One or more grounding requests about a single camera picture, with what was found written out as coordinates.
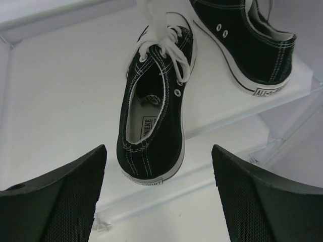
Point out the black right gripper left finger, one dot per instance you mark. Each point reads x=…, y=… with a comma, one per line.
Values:
x=56, y=206

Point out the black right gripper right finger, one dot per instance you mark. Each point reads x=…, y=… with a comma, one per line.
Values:
x=259, y=205

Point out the white shoe cabinet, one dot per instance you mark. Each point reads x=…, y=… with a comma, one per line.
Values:
x=63, y=96

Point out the black sneaker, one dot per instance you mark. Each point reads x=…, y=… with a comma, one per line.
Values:
x=258, y=55
x=151, y=144

